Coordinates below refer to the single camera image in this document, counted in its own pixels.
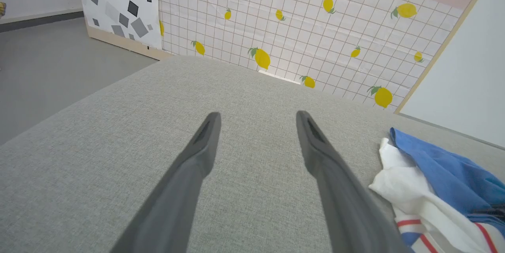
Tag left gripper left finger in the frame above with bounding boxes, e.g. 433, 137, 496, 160
110, 112, 222, 253

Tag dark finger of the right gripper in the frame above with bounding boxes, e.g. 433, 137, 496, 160
471, 205, 505, 218

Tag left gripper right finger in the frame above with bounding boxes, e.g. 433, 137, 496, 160
296, 110, 413, 253

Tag blue and white shorts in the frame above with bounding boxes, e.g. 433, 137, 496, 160
369, 127, 505, 253

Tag plain white panel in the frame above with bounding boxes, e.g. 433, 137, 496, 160
396, 0, 505, 149

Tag lemon print grid panel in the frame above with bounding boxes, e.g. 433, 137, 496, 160
157, 0, 462, 111

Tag grey terrazzo print panel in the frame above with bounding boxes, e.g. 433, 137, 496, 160
76, 0, 172, 61

